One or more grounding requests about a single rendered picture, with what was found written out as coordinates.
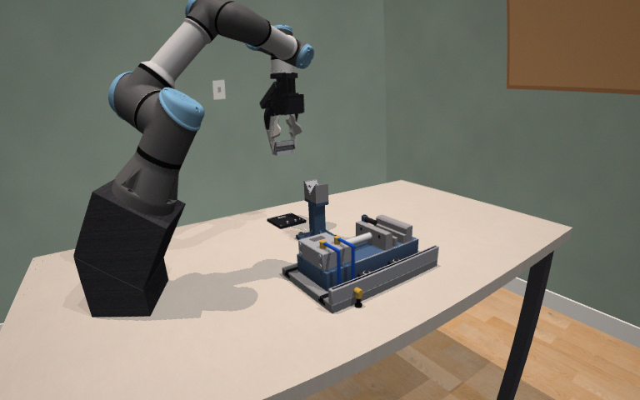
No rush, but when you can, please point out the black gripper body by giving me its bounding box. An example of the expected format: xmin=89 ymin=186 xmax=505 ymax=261
xmin=268 ymin=72 xmax=304 ymax=116

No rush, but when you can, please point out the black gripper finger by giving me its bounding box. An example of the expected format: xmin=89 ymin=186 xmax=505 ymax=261
xmin=286 ymin=114 xmax=302 ymax=148
xmin=264 ymin=104 xmax=281 ymax=152

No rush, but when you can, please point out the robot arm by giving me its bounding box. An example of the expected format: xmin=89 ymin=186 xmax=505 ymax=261
xmin=108 ymin=0 xmax=314 ymax=216

